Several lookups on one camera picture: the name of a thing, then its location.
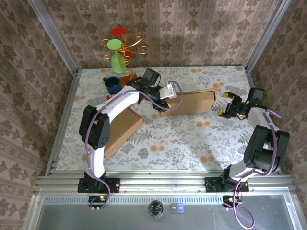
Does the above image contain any brown cardboard box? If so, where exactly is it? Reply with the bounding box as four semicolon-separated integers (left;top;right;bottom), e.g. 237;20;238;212
104;106;143;159
159;88;221;117

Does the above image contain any dark blue mug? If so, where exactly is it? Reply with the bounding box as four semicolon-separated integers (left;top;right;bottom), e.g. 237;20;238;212
103;76;122;94

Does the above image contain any floral table cover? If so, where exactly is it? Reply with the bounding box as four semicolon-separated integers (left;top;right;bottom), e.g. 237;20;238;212
56;66;276;172

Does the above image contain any green wine glass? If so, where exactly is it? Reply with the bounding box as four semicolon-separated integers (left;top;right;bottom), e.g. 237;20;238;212
106;39;128;74

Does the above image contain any red wine glass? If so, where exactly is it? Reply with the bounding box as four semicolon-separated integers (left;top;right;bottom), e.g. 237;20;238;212
111;27;132;60

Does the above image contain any small controller board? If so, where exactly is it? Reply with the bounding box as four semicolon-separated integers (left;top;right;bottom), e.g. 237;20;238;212
88;195;110;208
222;195;243;208

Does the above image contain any black round lens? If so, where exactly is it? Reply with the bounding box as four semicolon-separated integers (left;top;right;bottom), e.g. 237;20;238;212
148;200;165;218

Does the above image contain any grey metal tray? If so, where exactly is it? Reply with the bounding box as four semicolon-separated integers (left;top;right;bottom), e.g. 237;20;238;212
23;194;303;230

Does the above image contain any gold wire stand wooden base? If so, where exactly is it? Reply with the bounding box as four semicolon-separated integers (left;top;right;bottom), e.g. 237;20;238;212
99;33;149;89

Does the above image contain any aluminium frame post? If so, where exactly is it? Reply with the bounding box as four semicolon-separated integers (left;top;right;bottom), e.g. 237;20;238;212
244;0;292;72
26;0;80;76

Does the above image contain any aluminium front rail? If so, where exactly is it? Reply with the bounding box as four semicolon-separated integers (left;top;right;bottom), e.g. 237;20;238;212
33;170;297;195

